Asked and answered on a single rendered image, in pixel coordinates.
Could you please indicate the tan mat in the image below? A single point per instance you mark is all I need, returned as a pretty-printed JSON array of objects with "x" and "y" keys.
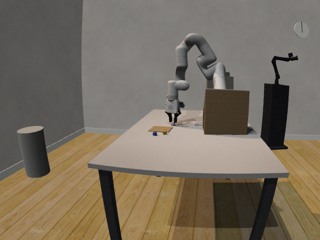
[{"x": 160, "y": 129}]

